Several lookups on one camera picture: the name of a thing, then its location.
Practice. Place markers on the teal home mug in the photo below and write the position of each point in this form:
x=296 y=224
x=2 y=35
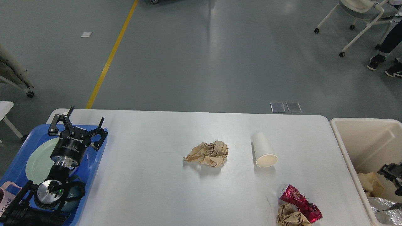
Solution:
x=78 y=190

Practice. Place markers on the mint green plate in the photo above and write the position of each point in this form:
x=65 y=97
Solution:
x=40 y=162

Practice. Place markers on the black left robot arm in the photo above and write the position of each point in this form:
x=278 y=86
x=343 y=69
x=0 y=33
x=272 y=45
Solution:
x=53 y=172

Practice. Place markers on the beige chair at left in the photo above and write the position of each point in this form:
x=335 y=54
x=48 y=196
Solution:
x=14 y=73

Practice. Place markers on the white rolling chair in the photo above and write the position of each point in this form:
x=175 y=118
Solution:
x=372 y=12

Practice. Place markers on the silver foil bag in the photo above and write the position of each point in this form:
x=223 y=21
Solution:
x=393 y=217

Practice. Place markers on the red foil wrapper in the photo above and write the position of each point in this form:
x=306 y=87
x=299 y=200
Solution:
x=292 y=195

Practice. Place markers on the pink home mug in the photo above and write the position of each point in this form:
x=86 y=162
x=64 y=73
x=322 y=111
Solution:
x=7 y=197

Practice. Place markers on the crumpled brown paper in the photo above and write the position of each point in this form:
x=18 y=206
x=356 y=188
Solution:
x=210 y=154

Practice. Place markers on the white side table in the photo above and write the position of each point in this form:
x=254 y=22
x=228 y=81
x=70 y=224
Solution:
x=5 y=107

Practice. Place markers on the crumpled brown paper ball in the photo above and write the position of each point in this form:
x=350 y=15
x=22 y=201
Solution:
x=288 y=215

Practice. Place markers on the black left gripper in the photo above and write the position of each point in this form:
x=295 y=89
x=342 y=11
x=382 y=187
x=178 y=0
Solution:
x=72 y=148

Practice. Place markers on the brown paper bag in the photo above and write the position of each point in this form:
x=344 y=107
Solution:
x=371 y=184

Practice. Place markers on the white paper cup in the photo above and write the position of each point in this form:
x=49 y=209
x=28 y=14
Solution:
x=263 y=151

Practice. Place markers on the beige plastic bin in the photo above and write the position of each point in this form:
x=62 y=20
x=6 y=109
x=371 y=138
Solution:
x=366 y=145

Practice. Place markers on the person with black sneakers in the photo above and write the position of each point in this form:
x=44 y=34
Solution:
x=392 y=40

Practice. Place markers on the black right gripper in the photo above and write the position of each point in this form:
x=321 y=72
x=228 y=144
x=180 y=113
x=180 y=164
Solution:
x=393 y=172

